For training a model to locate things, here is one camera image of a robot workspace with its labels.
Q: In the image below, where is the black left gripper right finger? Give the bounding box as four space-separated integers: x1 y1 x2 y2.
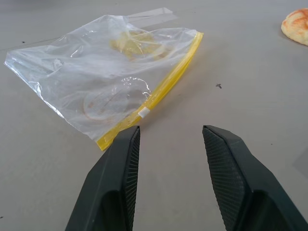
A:
202 124 308 231

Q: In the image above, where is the clear yellow-sealed zip bag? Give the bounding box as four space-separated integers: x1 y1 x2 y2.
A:
3 13 204 152

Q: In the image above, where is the round golden bread bun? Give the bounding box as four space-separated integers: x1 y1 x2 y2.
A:
281 8 308 46

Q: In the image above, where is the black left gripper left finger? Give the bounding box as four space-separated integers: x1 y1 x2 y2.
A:
64 126 141 231

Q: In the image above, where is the clear tape strip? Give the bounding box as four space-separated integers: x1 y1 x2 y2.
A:
126 6 180 26

